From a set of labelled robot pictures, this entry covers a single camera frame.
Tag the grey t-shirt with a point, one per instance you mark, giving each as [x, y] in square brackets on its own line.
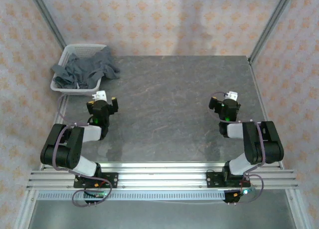
[84, 69]

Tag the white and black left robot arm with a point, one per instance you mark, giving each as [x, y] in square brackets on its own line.
[72, 144]

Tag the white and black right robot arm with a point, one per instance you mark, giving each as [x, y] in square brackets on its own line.
[254, 144]

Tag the white perforated plastic basket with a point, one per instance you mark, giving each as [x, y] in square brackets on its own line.
[74, 49]

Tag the small green circuit board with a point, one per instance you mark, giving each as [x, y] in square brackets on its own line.
[249, 191]
[98, 194]

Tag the silver camera mount bracket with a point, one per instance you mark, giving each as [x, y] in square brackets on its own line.
[233, 95]

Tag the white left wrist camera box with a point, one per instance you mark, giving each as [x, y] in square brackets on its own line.
[101, 96]

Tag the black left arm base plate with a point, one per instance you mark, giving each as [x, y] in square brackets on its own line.
[111, 180]

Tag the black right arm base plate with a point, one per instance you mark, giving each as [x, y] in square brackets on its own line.
[214, 179]

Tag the aluminium mounting rail beam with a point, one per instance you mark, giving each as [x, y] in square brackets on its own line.
[162, 176]

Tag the black controller bracket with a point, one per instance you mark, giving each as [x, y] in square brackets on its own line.
[230, 197]
[93, 201]

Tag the aluminium frame post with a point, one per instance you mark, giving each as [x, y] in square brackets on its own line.
[49, 22]
[271, 22]

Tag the aluminium frame leg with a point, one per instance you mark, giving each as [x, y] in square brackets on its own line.
[23, 209]
[297, 209]

